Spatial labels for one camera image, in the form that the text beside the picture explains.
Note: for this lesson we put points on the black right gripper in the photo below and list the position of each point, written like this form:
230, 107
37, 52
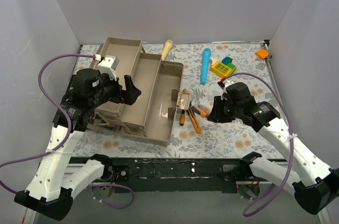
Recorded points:
216, 115

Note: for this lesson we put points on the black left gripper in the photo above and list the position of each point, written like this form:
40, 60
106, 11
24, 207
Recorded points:
128, 96

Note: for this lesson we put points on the orange handled pliers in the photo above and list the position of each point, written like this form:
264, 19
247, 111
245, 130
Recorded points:
201, 110

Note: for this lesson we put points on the taupe plastic tool box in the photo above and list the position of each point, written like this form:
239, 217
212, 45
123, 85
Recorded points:
151, 119

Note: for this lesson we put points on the orange utility knife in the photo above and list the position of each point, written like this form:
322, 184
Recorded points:
194, 121

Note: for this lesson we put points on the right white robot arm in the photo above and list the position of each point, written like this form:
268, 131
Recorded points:
312, 182

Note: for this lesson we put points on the yellow green toy block house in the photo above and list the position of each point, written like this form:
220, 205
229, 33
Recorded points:
222, 68

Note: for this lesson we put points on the floral table mat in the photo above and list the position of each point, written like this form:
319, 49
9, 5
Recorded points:
229, 140

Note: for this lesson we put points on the blue toy microphone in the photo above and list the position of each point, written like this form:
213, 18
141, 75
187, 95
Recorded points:
205, 65

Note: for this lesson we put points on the orange tape measure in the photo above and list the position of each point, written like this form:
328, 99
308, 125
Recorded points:
262, 54

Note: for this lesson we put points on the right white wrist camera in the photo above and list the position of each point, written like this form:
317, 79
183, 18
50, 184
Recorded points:
223, 84

